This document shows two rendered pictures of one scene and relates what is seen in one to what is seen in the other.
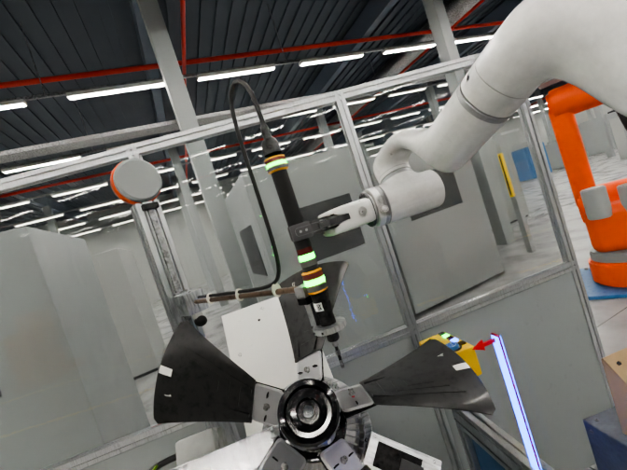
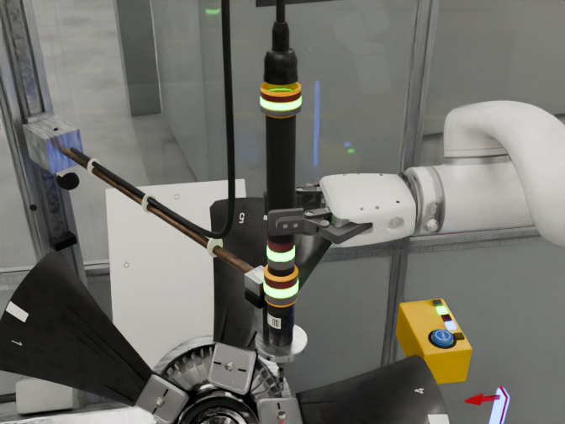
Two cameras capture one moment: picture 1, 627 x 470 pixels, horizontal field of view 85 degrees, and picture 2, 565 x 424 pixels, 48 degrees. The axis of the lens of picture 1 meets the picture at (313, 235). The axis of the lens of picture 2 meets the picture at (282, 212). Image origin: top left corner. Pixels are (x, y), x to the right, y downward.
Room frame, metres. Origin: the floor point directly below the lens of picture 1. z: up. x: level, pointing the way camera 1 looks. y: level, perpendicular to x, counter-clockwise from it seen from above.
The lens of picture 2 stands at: (0.05, 0.02, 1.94)
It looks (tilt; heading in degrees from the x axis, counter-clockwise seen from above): 31 degrees down; 1
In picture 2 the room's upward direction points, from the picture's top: straight up
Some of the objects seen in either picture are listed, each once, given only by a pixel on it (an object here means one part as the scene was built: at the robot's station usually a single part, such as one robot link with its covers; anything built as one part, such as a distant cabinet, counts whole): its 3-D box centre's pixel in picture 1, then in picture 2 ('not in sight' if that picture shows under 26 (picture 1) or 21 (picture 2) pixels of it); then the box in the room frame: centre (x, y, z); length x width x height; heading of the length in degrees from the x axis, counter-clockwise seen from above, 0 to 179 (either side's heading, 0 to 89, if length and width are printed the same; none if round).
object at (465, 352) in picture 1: (449, 358); (431, 342); (1.05, -0.28, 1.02); 0.16 x 0.10 x 0.11; 9
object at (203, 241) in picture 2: (239, 297); (147, 204); (0.91, 0.24, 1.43); 0.54 x 0.01 x 0.01; 44
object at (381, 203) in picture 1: (375, 207); (419, 202); (0.72, -0.14, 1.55); 0.09 x 0.03 x 0.08; 10
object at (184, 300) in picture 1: (189, 302); (52, 142); (1.14, 0.46, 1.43); 0.10 x 0.07 x 0.08; 44
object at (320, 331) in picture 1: (319, 307); (275, 314); (0.70, 0.03, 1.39); 0.09 x 0.07 x 0.10; 44
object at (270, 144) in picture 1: (299, 234); (281, 216); (0.69, 0.03, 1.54); 0.04 x 0.04 x 0.46
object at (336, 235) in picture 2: (336, 220); (348, 223); (0.67, -0.05, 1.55); 0.08 x 0.06 x 0.01; 159
